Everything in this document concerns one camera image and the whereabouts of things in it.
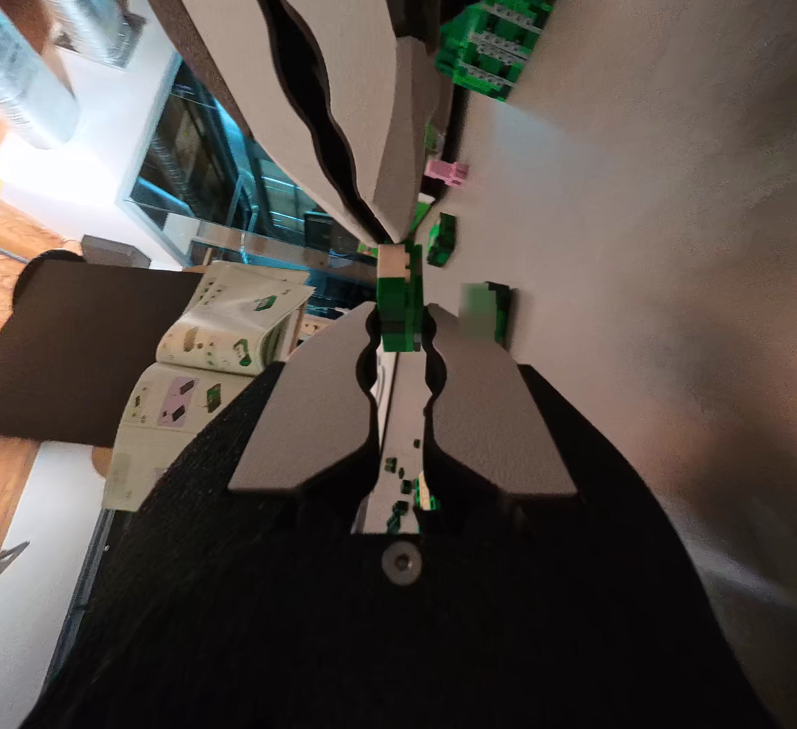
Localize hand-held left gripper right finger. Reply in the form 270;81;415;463
422;304;579;509

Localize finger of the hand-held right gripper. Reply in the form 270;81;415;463
176;0;392;244
260;0;455;243

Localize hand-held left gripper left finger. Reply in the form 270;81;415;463
227;301;382;501

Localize small green brick assembly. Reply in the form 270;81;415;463
375;242;425;353

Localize scattered small green bricks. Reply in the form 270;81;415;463
383;439;440;534

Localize building instruction booklet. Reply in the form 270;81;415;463
103;261;315;512

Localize tall green blocky brick figure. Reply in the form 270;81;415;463
435;0;554;102

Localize pink brick pig figure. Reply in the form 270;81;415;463
425;158;469;188

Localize green brick cube head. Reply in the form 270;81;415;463
427;212;457;268

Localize black flat panel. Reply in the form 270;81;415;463
0;249;209;450

